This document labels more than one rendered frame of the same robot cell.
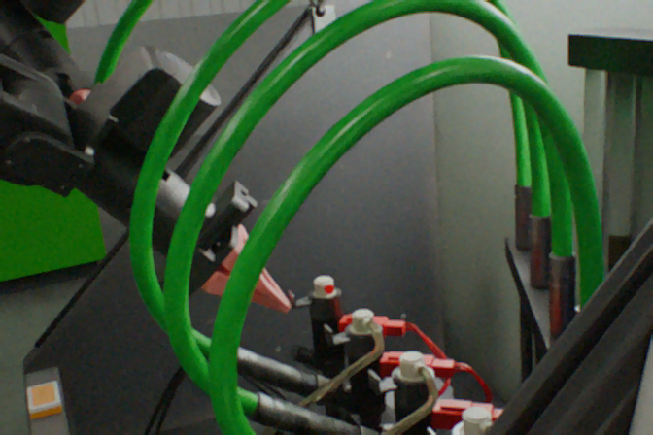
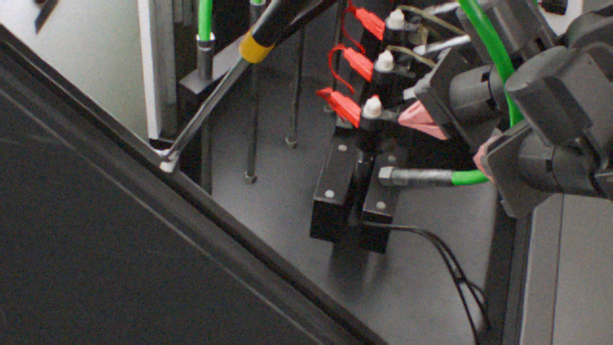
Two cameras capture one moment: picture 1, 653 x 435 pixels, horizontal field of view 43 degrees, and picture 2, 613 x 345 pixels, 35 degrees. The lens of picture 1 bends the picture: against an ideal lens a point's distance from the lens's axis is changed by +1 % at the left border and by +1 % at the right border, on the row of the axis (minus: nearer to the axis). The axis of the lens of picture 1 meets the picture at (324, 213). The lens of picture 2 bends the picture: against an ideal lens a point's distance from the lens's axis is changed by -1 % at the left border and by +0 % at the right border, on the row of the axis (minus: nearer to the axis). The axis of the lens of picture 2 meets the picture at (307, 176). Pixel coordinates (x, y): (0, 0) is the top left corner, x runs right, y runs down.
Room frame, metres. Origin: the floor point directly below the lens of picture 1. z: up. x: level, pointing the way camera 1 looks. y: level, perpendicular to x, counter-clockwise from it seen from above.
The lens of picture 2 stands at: (1.37, 0.33, 1.91)
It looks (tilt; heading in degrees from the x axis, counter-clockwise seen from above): 50 degrees down; 209
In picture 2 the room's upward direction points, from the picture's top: 6 degrees clockwise
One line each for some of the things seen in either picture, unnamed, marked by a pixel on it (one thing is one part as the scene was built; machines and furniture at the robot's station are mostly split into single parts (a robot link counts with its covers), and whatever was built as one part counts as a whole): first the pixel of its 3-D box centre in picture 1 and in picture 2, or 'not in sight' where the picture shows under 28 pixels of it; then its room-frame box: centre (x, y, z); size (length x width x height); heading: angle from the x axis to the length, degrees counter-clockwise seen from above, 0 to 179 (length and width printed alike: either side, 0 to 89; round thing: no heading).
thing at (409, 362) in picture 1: (413, 376); (396, 22); (0.49, -0.05, 1.10); 0.02 x 0.02 x 0.03
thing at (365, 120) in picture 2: (323, 405); (371, 171); (0.63, 0.02, 0.99); 0.05 x 0.03 x 0.21; 110
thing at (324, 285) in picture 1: (326, 294); (373, 110); (0.64, 0.00, 1.10); 0.02 x 0.02 x 0.03
